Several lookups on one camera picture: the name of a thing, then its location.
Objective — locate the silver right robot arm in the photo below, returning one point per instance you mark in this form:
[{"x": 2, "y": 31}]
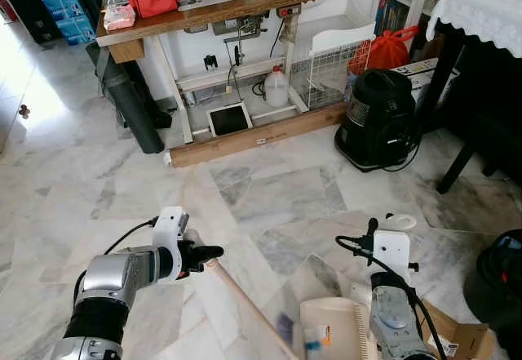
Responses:
[{"x": 395, "y": 315}]

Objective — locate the black canister vacuum cleaner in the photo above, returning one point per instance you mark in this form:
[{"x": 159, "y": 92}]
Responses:
[{"x": 379, "y": 119}]

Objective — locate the brown cardboard box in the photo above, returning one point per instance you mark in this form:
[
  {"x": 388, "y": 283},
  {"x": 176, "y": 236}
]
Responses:
[{"x": 457, "y": 335}]

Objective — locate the long wooden plank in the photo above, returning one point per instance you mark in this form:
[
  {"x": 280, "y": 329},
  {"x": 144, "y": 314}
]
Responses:
[{"x": 261, "y": 138}]

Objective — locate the white framed dark tablet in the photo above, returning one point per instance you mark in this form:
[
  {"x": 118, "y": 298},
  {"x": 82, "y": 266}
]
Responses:
[{"x": 229, "y": 120}]

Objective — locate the black plastic bucket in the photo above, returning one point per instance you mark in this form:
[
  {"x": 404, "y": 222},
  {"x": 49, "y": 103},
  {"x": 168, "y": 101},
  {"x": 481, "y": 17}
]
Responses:
[{"x": 497, "y": 295}]

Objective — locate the dark grey cylinder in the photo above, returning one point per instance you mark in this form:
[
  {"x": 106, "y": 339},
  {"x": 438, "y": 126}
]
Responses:
[{"x": 134, "y": 103}]

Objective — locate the white printed box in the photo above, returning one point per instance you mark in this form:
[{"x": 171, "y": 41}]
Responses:
[{"x": 428, "y": 70}]

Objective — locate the white plastic jug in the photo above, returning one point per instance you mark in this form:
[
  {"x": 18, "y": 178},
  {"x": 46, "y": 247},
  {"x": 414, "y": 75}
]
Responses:
[{"x": 276, "y": 89}]

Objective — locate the black wooden table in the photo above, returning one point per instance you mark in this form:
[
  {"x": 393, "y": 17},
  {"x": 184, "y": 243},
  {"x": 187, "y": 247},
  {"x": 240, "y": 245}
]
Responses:
[{"x": 481, "y": 91}]

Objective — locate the red plastic bag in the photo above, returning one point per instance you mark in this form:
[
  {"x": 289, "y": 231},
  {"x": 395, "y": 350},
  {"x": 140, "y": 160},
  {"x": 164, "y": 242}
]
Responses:
[{"x": 387, "y": 52}]

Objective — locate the white plastic tub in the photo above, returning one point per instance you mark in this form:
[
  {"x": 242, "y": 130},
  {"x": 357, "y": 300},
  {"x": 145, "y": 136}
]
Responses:
[{"x": 342, "y": 37}]

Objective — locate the white bookshelf with books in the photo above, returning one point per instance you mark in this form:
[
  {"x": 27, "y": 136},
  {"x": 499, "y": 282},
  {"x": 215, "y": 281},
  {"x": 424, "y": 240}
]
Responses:
[{"x": 418, "y": 1}]

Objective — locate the wooden top work table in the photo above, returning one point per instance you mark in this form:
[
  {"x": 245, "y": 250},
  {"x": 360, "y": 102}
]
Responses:
[{"x": 220, "y": 9}]

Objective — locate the white lace tablecloth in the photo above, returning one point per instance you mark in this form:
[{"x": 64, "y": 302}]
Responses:
[{"x": 481, "y": 9}]

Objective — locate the pink plastic packet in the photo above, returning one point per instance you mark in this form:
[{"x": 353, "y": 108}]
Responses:
[{"x": 119, "y": 17}]

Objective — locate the blue printed carton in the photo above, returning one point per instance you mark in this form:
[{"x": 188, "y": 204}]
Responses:
[{"x": 69, "y": 13}]

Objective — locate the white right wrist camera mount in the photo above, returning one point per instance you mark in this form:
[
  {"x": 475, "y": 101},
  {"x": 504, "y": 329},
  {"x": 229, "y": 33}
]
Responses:
[{"x": 393, "y": 250}]

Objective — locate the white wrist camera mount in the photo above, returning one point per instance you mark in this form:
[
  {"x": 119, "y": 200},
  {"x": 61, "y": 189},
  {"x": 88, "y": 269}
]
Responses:
[
  {"x": 393, "y": 250},
  {"x": 170, "y": 231}
]

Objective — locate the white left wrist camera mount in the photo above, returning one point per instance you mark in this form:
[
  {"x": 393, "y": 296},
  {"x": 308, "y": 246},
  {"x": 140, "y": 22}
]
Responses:
[{"x": 170, "y": 231}]

